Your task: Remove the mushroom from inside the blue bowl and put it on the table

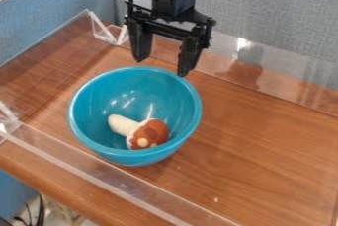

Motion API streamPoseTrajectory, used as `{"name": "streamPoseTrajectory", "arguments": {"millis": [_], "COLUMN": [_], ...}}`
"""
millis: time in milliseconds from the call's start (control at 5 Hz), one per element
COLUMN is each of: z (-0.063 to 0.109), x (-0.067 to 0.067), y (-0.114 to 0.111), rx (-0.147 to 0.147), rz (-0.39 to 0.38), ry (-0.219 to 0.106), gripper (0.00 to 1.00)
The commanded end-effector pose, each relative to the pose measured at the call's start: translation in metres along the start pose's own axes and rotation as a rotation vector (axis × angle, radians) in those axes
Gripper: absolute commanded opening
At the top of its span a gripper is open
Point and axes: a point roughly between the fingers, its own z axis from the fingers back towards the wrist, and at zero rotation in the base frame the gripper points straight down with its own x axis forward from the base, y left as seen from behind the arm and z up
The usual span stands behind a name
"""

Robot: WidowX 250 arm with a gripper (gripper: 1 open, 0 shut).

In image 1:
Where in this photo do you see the blue plastic bowl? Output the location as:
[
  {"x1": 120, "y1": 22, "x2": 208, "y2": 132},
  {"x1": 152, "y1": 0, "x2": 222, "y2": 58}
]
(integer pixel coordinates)
[{"x1": 67, "y1": 66, "x2": 202, "y2": 167}]

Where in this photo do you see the brown and white toy mushroom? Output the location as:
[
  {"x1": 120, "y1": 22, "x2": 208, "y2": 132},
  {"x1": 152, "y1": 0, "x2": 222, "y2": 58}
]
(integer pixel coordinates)
[{"x1": 109, "y1": 114, "x2": 170, "y2": 150}]

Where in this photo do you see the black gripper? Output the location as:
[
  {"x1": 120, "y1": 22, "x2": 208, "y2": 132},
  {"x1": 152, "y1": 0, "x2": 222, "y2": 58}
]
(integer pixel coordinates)
[{"x1": 126, "y1": 0, "x2": 217, "y2": 77}]

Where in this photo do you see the clear acrylic left barrier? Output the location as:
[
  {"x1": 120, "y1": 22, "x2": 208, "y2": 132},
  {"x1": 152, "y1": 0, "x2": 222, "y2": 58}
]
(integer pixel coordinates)
[{"x1": 0, "y1": 8, "x2": 97, "y2": 145}]

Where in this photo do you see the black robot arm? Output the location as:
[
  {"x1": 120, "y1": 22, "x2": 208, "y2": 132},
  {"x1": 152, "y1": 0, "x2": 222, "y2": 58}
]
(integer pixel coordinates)
[{"x1": 125, "y1": 0, "x2": 217, "y2": 77}]

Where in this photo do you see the clear acrylic back barrier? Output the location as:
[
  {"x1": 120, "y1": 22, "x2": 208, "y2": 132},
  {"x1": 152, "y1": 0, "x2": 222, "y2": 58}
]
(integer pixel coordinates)
[{"x1": 196, "y1": 32, "x2": 338, "y2": 116}]

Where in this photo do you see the black cable under table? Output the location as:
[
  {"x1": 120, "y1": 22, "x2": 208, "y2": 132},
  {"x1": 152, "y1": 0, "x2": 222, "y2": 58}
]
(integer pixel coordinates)
[{"x1": 13, "y1": 193, "x2": 49, "y2": 226}]

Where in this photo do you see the clear acrylic corner bracket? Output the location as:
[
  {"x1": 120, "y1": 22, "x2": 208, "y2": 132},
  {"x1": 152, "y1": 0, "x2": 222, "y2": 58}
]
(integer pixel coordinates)
[{"x1": 89, "y1": 11, "x2": 130, "y2": 45}]

